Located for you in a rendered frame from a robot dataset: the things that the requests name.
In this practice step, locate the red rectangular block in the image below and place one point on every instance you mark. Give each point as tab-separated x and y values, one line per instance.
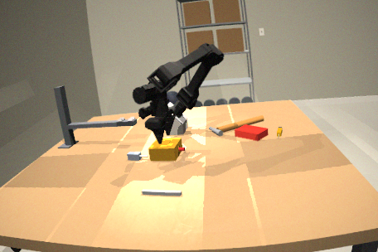
251	132

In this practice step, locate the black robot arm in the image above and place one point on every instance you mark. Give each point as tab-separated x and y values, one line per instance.
169	74

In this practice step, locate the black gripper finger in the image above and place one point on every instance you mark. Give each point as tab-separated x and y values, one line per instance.
168	124
158	133

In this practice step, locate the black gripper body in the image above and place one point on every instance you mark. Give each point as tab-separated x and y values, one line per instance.
160	111

